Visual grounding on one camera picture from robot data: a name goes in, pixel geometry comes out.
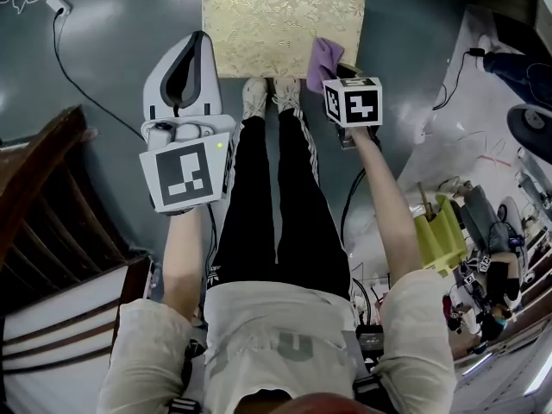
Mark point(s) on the black waist box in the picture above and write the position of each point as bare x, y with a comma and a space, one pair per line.
370, 341

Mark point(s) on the person's white shoe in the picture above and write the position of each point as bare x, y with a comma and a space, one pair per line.
254, 97
286, 93

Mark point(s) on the grey office chair base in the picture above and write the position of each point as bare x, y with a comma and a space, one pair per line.
532, 127

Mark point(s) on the person's right forearm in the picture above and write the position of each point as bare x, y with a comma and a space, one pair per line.
390, 214

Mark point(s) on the white power strip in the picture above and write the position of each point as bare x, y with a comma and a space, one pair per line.
58, 3

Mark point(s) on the person's black striped trousers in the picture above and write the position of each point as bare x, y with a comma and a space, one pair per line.
250, 214

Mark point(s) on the person's cream shirt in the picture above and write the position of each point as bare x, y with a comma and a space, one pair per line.
267, 334

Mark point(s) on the person's right white shoe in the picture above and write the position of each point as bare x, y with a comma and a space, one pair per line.
286, 93

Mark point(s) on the yellow-green stool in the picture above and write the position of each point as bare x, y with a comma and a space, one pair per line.
442, 240

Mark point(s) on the purple cloth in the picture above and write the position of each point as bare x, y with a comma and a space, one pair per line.
323, 60

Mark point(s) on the cream upholstered stool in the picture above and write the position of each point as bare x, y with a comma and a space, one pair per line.
276, 20

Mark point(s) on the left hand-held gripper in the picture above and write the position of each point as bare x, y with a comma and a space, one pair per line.
181, 173

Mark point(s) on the dark teal floor mat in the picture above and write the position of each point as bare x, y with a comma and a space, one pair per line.
121, 58

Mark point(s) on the dark wooden chair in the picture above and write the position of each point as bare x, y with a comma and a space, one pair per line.
39, 205

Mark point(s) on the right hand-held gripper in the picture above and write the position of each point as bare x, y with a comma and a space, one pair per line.
360, 104

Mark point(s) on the person's left white shoe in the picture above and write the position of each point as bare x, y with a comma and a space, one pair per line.
254, 97

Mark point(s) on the black power adapter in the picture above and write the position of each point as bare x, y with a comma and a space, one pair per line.
477, 52

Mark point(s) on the person's left forearm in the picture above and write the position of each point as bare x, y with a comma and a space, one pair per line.
185, 265

